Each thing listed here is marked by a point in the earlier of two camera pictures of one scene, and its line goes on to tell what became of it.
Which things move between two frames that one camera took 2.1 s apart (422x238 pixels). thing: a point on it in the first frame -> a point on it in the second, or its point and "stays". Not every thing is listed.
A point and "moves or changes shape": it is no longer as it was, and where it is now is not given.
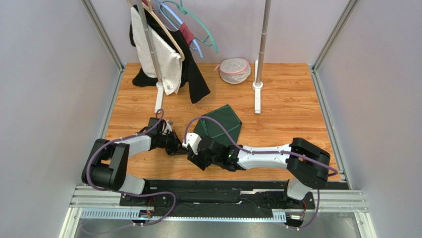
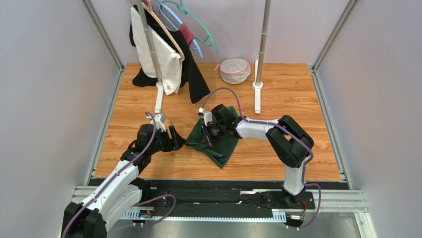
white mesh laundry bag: x=234 y=71 stays
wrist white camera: x=193 y=140 -> x=207 y=115
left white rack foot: x=160 y=86 stays
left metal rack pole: x=143 y=19 stays
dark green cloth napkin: x=225 y=116 moves or changes shape
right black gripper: x=193 y=157 -> x=207 y=134
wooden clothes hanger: x=149 y=7 stays
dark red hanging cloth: x=188 y=35 stays
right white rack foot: x=257 y=87 stays
